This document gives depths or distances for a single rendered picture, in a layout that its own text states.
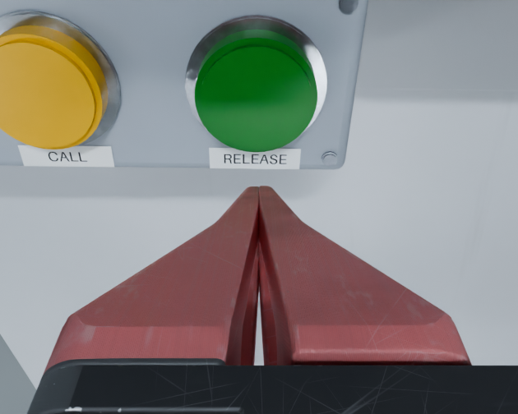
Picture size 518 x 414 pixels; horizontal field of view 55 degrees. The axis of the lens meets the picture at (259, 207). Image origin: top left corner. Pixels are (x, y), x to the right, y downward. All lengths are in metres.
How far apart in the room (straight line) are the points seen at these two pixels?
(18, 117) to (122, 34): 0.04
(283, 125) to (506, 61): 0.17
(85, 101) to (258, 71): 0.06
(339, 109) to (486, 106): 0.15
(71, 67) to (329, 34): 0.08
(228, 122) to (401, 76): 0.15
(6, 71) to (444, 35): 0.21
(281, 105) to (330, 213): 0.18
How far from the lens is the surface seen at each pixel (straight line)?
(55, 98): 0.18
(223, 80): 0.16
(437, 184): 0.34
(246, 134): 0.17
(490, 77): 0.31
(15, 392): 2.28
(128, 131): 0.19
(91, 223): 0.35
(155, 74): 0.18
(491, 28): 0.30
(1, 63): 0.18
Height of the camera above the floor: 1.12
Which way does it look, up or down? 53 degrees down
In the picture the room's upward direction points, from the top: 179 degrees clockwise
